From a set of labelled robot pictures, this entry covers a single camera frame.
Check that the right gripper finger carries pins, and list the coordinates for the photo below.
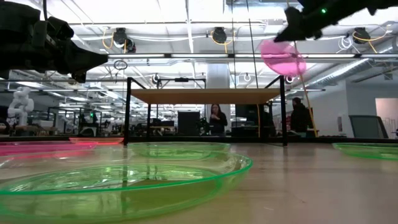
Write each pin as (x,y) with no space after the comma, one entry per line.
(293,31)
(300,36)

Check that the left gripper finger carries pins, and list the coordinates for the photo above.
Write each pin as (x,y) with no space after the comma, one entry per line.
(84,56)
(87,67)

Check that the translucent pink plastic plate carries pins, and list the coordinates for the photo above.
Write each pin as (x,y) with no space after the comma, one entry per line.
(37,147)
(281,59)

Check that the translucent red plastic plate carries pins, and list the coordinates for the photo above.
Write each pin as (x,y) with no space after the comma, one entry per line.
(99,140)

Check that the translucent green plastic plate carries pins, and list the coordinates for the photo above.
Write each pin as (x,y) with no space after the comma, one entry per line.
(124,186)
(370,151)
(177,151)

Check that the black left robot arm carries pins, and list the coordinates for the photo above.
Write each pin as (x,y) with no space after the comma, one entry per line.
(18,40)

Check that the wooden shelf black metal legs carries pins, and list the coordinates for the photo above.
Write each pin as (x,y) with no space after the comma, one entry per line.
(205,96)

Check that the black robot workstation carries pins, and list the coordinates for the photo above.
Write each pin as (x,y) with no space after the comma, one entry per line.
(90,124)

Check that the white square column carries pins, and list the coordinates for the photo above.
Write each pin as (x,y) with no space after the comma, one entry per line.
(217,77)

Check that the long white light bar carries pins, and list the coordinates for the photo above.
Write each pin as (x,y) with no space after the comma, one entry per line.
(199,56)

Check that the grey office chair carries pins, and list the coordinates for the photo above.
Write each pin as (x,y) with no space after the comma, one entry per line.
(367,126)

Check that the black cabinet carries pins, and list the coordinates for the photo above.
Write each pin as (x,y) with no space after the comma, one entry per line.
(188,123)

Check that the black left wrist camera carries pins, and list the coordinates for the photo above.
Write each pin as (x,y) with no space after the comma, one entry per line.
(60,28)

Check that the black table rig frame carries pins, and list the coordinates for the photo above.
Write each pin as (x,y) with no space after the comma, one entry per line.
(46,139)

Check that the black workstation frame with camera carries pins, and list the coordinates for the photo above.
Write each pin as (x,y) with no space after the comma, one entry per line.
(181,79)

